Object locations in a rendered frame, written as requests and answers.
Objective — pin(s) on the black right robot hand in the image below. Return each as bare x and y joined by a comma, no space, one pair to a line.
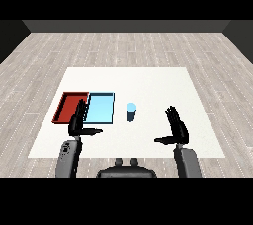
179,130

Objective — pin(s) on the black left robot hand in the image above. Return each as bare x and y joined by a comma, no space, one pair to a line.
76,124

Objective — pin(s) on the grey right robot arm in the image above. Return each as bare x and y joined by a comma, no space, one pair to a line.
187,162

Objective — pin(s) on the red shallow open box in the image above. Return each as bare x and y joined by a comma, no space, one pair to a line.
68,107

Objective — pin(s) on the light blue shallow open box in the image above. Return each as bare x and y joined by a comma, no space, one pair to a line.
100,108

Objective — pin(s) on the small blue can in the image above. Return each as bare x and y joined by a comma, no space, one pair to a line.
131,112

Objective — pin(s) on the dark grey robot body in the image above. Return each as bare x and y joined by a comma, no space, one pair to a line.
126,170

